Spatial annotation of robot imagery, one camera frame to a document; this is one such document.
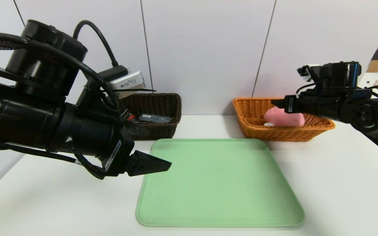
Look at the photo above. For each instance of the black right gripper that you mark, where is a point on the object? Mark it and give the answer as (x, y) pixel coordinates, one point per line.
(290, 103)

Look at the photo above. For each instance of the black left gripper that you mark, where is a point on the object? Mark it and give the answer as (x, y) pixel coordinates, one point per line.
(117, 156)

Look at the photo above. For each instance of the pink plush peach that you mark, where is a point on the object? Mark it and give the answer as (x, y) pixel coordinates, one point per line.
(287, 119)

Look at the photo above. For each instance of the grey pencil lead case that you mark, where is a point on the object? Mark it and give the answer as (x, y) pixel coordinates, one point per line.
(156, 118)

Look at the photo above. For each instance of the black face wash tube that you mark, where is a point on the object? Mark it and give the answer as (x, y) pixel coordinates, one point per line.
(131, 117)

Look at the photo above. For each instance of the orange wicker basket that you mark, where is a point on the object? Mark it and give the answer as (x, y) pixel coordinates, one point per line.
(281, 132)

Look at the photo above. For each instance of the dark brown wicker basket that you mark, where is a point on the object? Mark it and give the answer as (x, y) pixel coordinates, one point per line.
(162, 101)

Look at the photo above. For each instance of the light green plastic tray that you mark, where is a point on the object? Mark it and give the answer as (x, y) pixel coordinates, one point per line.
(218, 183)

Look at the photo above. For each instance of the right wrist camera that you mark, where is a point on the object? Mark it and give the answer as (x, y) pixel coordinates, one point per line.
(310, 72)

